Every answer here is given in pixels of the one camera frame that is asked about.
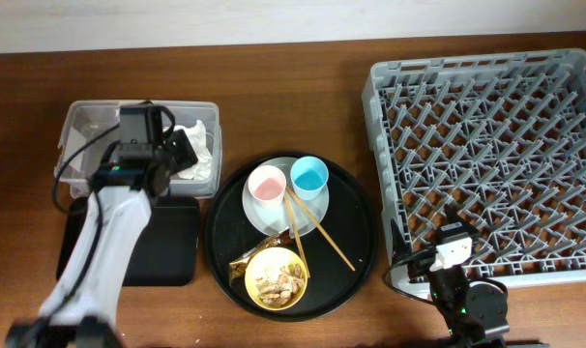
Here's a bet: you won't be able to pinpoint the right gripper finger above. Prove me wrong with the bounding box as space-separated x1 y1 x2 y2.
391 219 409 263
444 205 478 235

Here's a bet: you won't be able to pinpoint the white tissue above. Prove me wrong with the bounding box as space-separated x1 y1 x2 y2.
174 120 213 181

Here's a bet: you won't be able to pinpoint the pink plastic cup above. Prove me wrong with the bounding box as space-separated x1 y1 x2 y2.
249 165 286 209

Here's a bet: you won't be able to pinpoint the wooden chopstick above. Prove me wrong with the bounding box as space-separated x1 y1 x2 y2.
284 193 311 278
286 187 356 272

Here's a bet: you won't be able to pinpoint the blue plastic cup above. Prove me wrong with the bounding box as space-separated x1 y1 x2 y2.
290 156 329 200

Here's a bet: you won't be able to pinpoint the yellow bowl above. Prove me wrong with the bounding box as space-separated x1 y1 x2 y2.
245 247 308 311

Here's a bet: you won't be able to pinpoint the gold snack wrapper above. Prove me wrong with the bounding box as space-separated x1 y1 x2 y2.
228 230 294 284

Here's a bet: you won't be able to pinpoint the peanut shell food scraps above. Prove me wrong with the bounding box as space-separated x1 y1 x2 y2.
255 264 306 307

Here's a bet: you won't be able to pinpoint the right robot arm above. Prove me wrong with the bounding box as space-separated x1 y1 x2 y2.
382 205 510 347

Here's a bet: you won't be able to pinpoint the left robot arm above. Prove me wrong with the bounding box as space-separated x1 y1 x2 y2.
5 101 196 347

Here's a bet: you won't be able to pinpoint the grey dishwasher rack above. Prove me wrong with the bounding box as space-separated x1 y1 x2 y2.
362 48 586 287

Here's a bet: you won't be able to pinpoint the clear plastic bin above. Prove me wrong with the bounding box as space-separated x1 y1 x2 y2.
57 100 222 199

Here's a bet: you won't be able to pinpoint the black rectangular tray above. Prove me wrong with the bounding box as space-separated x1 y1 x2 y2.
55 195 201 287

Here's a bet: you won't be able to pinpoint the round black serving tray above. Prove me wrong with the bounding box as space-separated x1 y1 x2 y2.
204 152 378 322

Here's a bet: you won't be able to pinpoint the grey round plate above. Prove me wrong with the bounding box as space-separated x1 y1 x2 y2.
242 157 330 237

